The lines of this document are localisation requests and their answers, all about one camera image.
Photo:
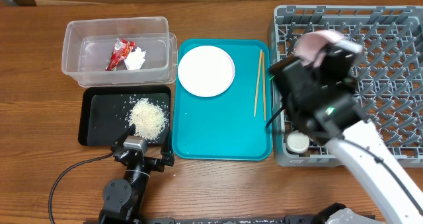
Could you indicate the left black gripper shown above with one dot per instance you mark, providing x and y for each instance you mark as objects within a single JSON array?
[{"x": 167, "y": 154}]

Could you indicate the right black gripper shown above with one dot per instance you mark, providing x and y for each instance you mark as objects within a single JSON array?
[{"x": 345, "y": 79}]

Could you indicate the pink small bowl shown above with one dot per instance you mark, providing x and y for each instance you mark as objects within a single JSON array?
[{"x": 310, "y": 47}]

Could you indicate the wooden chopstick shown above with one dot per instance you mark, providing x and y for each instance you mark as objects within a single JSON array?
[
  {"x": 257, "y": 82},
  {"x": 263, "y": 85}
]

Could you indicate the white cup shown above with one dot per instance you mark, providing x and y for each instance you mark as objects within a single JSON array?
[{"x": 297, "y": 142}]

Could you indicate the white tissue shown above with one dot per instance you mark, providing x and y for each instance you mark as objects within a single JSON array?
[{"x": 135, "y": 59}]

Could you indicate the white plate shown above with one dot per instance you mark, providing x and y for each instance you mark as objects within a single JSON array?
[{"x": 206, "y": 71}]

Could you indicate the red snack wrapper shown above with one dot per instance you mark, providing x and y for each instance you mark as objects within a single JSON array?
[{"x": 121, "y": 50}]

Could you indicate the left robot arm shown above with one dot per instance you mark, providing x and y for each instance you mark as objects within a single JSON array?
[{"x": 123, "y": 196}]

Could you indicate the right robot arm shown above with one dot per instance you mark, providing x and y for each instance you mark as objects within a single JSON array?
[{"x": 318, "y": 97}]

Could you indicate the grey dishwasher rack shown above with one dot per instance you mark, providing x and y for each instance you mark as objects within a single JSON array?
[{"x": 389, "y": 71}]

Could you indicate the pile of rice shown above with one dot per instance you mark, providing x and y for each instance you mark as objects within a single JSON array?
[{"x": 149, "y": 119}]

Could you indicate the black tray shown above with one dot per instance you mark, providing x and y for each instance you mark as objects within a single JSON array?
[{"x": 105, "y": 111}]

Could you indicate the teal serving tray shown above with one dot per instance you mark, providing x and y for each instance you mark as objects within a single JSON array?
[{"x": 223, "y": 127}]

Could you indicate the clear plastic bin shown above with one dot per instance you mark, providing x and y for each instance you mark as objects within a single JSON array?
[{"x": 88, "y": 47}]

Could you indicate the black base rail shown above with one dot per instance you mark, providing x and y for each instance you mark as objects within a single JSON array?
[{"x": 339, "y": 212}]

